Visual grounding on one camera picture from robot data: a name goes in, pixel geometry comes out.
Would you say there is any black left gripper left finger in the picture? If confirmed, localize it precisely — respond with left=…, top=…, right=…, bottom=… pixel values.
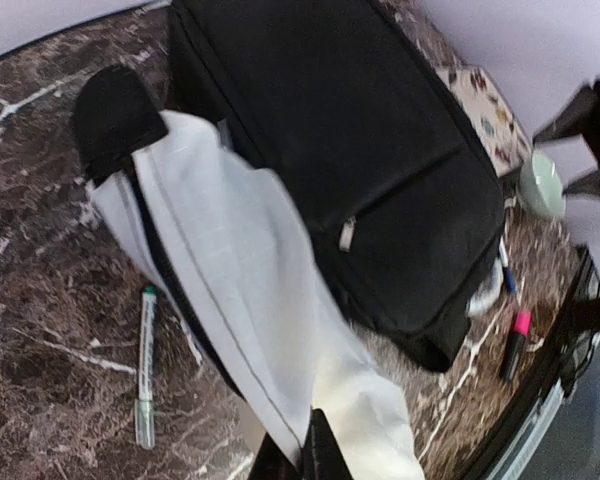
left=248, top=434, right=295, bottom=480

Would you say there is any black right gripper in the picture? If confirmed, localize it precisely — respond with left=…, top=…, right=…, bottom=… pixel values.
left=532, top=78, right=600, bottom=198

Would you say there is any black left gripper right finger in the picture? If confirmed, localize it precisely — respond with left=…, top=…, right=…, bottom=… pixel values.
left=302, top=409, right=353, bottom=480

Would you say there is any white pencil pouch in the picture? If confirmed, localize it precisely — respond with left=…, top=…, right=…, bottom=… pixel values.
left=71, top=65, right=424, bottom=479

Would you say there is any black student backpack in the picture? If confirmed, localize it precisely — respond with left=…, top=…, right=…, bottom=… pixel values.
left=169, top=1, right=505, bottom=373

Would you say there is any pale green ceramic bowl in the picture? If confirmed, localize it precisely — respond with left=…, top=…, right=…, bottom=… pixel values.
left=517, top=151, right=566, bottom=219

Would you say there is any floral ceramic tile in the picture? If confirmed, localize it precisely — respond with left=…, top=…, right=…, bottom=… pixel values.
left=435, top=66, right=532, bottom=177

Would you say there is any white green glue stick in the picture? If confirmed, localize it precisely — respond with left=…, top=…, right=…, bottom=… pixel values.
left=135, top=286, right=157, bottom=450

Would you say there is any white pen with blue cap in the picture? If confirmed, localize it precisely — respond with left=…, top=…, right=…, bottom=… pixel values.
left=499, top=238, right=517, bottom=295

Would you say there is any pink and black highlighter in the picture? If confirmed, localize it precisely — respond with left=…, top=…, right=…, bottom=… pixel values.
left=500, top=311, right=532, bottom=382

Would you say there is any black front rail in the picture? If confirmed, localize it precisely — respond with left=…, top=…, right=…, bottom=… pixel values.
left=460, top=245, right=600, bottom=480

